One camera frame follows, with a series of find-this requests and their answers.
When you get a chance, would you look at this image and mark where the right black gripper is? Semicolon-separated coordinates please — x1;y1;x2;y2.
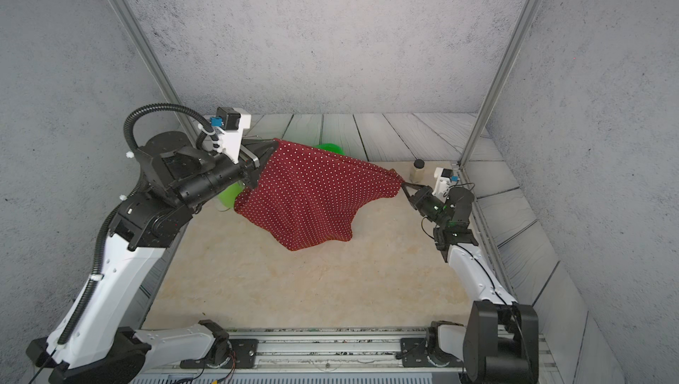
400;182;450;232

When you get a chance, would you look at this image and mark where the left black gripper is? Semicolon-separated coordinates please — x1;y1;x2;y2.
173;136;278;213

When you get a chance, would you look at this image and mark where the red polka dot skirt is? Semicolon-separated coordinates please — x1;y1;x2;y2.
234;139;404;251

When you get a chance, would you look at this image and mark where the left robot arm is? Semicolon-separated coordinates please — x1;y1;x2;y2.
27;103;279;383

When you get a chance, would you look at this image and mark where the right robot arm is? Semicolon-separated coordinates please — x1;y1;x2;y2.
399;182;539;383

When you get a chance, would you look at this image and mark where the green plastic wine glass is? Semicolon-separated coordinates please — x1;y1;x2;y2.
217;182;245;210

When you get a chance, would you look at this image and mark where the green plastic basket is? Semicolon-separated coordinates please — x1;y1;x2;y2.
316;144;344;155

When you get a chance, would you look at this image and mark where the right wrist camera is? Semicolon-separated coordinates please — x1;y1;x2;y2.
433;168;459;201

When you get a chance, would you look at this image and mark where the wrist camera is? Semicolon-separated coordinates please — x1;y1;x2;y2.
433;168;459;201
196;107;252;164

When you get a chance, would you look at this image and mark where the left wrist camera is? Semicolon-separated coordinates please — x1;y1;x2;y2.
196;107;252;164

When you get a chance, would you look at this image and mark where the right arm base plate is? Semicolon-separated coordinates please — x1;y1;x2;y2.
394;338;463;368

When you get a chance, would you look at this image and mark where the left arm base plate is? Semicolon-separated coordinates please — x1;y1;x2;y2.
180;339;258;370

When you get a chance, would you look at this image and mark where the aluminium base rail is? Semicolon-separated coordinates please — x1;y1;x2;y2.
136;327;466;383

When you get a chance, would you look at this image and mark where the left aluminium frame post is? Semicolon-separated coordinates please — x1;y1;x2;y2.
84;0;200;141

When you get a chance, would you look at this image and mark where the aluminium frame post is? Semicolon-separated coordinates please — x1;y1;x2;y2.
84;0;200;141
458;0;542;169

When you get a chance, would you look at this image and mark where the right aluminium frame post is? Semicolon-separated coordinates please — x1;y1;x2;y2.
458;0;542;169

